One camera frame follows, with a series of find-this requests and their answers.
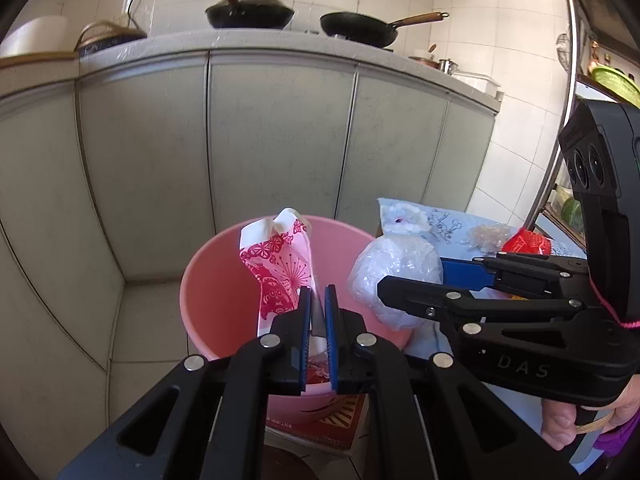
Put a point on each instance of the green basket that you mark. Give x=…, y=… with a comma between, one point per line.
x=617, y=80

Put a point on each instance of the pink plastic bucket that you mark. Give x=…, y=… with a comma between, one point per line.
x=215, y=285

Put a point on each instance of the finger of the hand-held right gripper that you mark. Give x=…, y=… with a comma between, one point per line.
x=415, y=297
x=465, y=272

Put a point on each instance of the white foam sheet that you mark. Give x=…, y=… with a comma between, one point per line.
x=402, y=215

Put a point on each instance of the red cardboard box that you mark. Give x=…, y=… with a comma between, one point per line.
x=330, y=425

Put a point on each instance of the speckled countertop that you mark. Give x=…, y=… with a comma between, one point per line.
x=250, y=37

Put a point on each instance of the grey kitchen cabinet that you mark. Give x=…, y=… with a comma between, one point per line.
x=275, y=135

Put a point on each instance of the small crumpled clear plastic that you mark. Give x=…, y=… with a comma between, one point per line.
x=487, y=237

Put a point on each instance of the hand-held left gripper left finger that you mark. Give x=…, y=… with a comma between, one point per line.
x=302, y=332

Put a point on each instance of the metal door frame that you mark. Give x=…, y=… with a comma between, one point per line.
x=576, y=60

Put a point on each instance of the copper pot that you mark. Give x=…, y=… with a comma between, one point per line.
x=424, y=61

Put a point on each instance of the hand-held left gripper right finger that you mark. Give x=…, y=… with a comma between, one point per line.
x=331, y=332

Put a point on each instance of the person's right hand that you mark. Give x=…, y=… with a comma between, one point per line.
x=557, y=425

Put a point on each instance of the green squash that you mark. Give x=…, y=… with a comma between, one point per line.
x=571, y=212

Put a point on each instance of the red packet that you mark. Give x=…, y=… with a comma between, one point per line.
x=527, y=242

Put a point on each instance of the hanging metal strainer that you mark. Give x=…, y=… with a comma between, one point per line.
x=564, y=52

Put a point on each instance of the steel cup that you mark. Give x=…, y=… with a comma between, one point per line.
x=447, y=66

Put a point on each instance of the clear plastic bag ball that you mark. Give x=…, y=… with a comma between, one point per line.
x=400, y=260

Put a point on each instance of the white plastic container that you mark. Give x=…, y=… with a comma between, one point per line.
x=475, y=82

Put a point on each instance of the white pot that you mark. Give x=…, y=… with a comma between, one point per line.
x=35, y=35

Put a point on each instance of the pink patterned paper bag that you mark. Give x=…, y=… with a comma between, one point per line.
x=280, y=265

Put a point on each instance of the purple sleeve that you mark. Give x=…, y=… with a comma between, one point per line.
x=615, y=442

